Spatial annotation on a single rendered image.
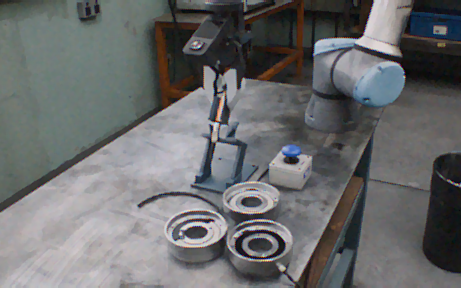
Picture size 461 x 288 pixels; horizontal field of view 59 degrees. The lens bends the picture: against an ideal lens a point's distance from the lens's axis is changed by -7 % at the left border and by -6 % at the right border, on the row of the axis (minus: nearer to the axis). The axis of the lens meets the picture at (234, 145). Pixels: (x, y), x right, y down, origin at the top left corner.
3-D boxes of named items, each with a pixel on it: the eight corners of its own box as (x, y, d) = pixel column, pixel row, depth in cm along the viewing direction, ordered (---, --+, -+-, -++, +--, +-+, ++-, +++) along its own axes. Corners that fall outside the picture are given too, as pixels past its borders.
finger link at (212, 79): (227, 102, 92) (231, 60, 88) (214, 111, 88) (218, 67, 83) (214, 98, 93) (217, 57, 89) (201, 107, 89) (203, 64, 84)
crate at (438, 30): (469, 35, 376) (473, 11, 366) (468, 43, 347) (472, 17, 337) (414, 28, 400) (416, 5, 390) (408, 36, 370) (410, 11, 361)
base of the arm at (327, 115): (314, 107, 128) (315, 75, 124) (364, 115, 122) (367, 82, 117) (297, 127, 116) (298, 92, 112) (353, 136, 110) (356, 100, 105)
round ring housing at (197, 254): (202, 275, 67) (200, 255, 65) (154, 250, 73) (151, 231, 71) (240, 240, 75) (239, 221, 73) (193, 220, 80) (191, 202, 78)
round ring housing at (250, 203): (280, 232, 76) (281, 213, 75) (221, 231, 77) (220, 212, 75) (279, 199, 86) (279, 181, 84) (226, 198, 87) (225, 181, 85)
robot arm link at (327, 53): (340, 78, 122) (343, 31, 115) (369, 93, 110) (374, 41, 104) (303, 83, 118) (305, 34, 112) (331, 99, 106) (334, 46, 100)
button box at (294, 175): (301, 190, 88) (302, 170, 86) (268, 183, 91) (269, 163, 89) (313, 172, 95) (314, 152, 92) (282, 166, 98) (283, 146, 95)
